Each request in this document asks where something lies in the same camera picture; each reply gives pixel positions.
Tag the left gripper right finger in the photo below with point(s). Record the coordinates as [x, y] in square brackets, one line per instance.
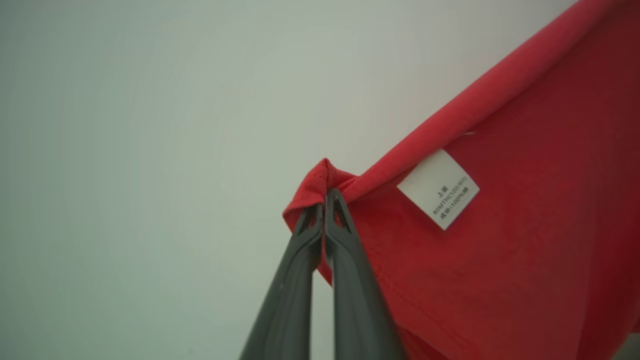
[360, 310]

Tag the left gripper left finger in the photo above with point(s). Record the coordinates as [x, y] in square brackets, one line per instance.
[290, 300]

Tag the red basketball jersey number 23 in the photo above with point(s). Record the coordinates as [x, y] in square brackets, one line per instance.
[525, 250]

